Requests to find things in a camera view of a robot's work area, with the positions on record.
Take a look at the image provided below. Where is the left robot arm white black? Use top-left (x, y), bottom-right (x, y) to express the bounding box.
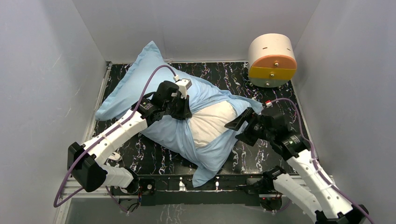
top-left (68, 79), bottom-right (192, 194)

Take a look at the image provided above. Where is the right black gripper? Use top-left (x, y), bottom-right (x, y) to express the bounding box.
top-left (225, 107), bottom-right (274, 147)

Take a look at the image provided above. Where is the cylindrical beige drawer box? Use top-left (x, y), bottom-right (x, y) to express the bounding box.
top-left (248, 33), bottom-right (297, 88)

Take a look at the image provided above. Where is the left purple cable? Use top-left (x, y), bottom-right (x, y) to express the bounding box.
top-left (53, 64), bottom-right (178, 208)

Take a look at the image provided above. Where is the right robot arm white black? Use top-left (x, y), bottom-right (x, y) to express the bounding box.
top-left (225, 107), bottom-right (366, 224)

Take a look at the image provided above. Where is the white pillow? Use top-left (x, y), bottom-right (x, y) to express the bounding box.
top-left (189, 101), bottom-right (237, 148)

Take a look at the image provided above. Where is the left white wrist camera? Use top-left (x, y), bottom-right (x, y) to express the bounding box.
top-left (173, 75), bottom-right (192, 98)

